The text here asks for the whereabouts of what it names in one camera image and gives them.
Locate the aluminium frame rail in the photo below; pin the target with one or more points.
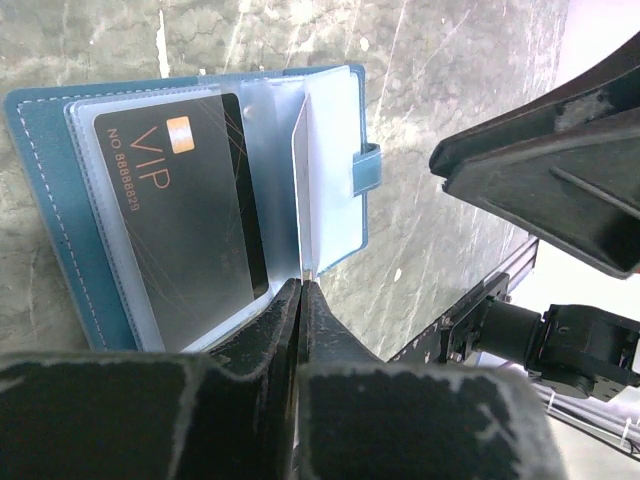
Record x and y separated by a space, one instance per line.
520 263

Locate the blue card holder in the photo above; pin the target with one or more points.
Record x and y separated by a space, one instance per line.
52 129

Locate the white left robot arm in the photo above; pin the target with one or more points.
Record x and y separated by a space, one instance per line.
294 395

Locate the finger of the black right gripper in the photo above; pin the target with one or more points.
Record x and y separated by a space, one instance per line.
564 167

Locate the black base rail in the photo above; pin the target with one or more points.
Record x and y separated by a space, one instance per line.
450 337

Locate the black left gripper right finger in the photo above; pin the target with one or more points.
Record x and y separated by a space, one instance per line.
362 418

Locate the white card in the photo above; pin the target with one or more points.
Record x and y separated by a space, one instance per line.
300 159

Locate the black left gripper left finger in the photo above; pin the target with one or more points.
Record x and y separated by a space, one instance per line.
226 414

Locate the black VIP credit card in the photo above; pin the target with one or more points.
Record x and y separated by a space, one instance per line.
187 242

